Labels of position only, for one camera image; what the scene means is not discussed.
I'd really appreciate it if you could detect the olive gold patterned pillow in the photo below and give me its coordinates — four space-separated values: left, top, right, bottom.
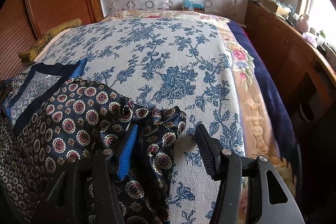
18 18 82 66

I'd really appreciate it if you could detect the window with wooden frame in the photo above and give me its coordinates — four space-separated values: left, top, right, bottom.
299 0 335 43

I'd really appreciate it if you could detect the pink floral bed quilt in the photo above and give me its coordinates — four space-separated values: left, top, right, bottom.
104 11 294 190

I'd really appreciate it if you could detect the box with blue items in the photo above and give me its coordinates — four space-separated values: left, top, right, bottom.
182 0 205 14

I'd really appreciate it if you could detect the navy blue blanket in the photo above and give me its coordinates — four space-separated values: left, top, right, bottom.
228 20 302 181

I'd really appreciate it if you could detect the long wooden side cabinet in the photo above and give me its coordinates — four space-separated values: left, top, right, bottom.
244 1 335 121

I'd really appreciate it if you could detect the pink bottle on cabinet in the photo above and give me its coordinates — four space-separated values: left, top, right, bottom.
297 14 309 33

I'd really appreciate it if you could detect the brown wooden wardrobe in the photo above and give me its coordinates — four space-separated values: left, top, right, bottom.
1 0 103 79

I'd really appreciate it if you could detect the blue floral white sheet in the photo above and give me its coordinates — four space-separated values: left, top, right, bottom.
39 14 244 223

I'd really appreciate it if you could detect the navy patterned silk garment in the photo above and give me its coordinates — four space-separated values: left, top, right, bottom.
1 59 186 223

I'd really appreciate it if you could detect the cardboard box on cabinet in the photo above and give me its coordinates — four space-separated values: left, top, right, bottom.
261 0 290 16

